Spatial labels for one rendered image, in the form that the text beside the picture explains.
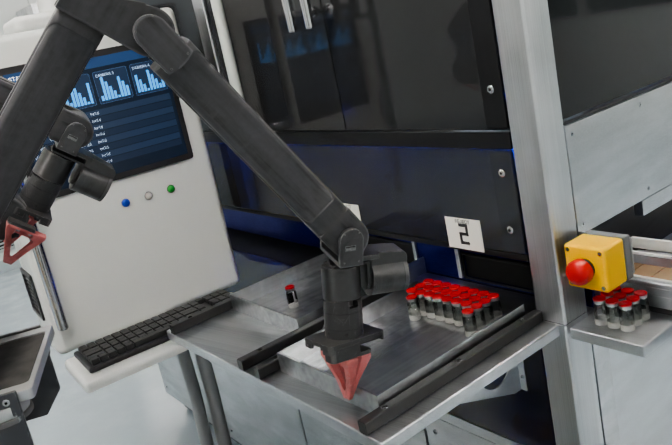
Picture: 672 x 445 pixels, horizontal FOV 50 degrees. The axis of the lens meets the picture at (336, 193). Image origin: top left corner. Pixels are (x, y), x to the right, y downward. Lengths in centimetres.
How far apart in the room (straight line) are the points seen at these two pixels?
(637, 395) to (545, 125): 58
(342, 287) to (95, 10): 49
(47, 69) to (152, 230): 104
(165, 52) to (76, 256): 104
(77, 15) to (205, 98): 17
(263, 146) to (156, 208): 96
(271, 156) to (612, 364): 76
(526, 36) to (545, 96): 10
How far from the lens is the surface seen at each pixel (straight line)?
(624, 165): 135
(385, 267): 105
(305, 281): 165
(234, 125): 91
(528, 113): 116
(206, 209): 191
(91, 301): 185
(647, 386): 152
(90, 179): 134
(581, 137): 124
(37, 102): 88
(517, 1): 113
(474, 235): 131
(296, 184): 95
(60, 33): 87
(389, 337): 130
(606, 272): 116
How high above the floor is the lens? 144
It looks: 13 degrees down
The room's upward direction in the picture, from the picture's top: 12 degrees counter-clockwise
